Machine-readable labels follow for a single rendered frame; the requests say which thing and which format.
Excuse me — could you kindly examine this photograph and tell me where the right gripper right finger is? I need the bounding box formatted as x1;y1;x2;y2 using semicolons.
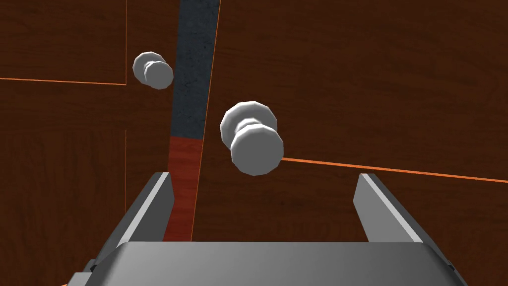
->
353;173;449;263

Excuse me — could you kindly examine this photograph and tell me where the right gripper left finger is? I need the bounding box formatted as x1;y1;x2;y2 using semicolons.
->
94;171;175;264

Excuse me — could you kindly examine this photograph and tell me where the dark brown wooden door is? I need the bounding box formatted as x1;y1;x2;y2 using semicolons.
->
0;0;182;286
191;0;508;286

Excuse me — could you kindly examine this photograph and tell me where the white round door knob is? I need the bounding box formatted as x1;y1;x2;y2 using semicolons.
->
220;101;285;177
132;51;175;90

